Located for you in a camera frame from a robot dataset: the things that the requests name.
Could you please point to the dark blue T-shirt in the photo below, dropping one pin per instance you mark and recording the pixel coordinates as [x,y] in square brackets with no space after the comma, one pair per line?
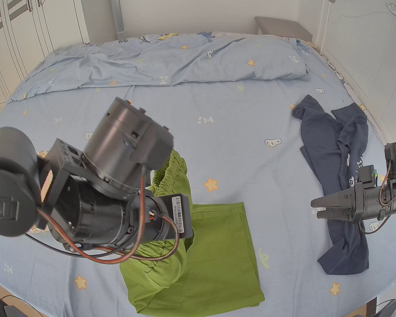
[320,137]

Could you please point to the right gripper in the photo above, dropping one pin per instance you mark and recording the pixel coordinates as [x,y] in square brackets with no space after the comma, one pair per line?
[373,201]

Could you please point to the grey bedside table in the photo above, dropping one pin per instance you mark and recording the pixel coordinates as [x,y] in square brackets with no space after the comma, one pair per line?
[277,26]

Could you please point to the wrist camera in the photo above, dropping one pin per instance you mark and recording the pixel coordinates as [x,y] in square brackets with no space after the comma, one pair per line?
[176,216]
[368,175]

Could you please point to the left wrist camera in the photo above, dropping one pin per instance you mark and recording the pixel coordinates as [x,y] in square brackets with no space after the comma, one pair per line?
[176,216]

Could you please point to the bed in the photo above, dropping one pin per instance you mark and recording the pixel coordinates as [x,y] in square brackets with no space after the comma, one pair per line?
[217,111]

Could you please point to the white wardrobe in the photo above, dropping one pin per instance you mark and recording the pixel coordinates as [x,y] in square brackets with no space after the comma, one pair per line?
[19,28]

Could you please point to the green shorts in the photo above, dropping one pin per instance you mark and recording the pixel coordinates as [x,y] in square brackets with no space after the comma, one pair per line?
[217,249]

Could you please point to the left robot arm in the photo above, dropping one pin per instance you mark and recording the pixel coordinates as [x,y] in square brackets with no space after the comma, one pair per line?
[125,134]

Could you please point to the pale blue quilt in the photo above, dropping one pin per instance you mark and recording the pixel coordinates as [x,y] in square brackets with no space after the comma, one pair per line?
[184,64]

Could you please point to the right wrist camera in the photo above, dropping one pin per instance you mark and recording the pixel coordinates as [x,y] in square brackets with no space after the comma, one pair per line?
[368,175]

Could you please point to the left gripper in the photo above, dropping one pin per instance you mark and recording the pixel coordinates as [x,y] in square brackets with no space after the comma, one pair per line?
[99,216]

